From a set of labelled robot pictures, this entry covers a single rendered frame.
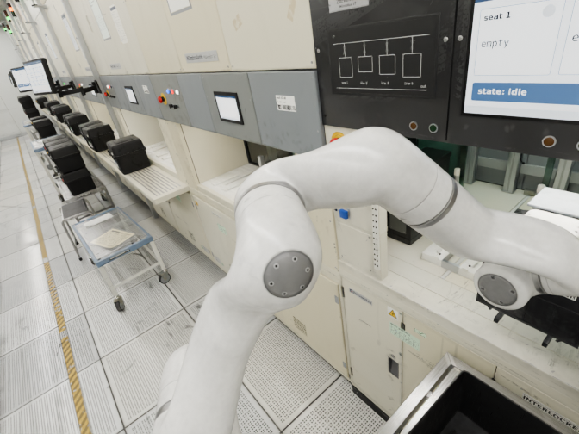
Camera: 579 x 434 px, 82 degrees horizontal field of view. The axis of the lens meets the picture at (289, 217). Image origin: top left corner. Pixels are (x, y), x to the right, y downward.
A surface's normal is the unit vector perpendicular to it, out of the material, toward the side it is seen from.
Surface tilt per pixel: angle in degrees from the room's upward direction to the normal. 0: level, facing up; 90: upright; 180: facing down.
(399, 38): 90
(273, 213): 5
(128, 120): 90
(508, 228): 38
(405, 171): 77
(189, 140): 90
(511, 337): 0
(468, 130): 90
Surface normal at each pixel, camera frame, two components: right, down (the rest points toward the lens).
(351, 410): -0.16, -0.85
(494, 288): -0.77, 0.42
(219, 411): 0.53, 0.12
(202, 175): 0.63, 0.30
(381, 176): 0.09, 0.39
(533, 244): -0.21, -0.35
